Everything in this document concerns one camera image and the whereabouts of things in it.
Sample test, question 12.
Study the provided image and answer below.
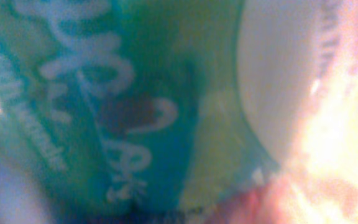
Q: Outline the kleenex tissue multipack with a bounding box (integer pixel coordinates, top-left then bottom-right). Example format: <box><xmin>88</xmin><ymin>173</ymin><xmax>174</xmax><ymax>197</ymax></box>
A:
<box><xmin>0</xmin><ymin>0</ymin><xmax>358</xmax><ymax>224</ymax></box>

